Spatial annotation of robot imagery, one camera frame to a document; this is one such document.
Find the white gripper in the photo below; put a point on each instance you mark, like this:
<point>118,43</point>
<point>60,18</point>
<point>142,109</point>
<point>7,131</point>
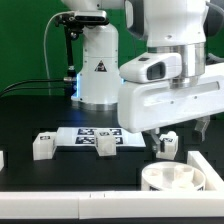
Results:
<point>143,107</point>

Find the white round stool seat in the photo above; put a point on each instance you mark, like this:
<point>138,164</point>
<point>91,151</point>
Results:
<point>172,176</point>

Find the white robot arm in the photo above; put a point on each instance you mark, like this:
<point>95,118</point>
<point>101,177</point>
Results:
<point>174,79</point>

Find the white marker sheet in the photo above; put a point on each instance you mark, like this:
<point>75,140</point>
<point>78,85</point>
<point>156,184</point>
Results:
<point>84,136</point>

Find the white workspace border frame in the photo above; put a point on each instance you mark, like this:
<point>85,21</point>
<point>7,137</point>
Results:
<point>120,204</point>

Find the black camera on stand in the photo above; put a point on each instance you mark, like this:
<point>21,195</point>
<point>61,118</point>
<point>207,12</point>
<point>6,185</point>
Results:
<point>74,23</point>

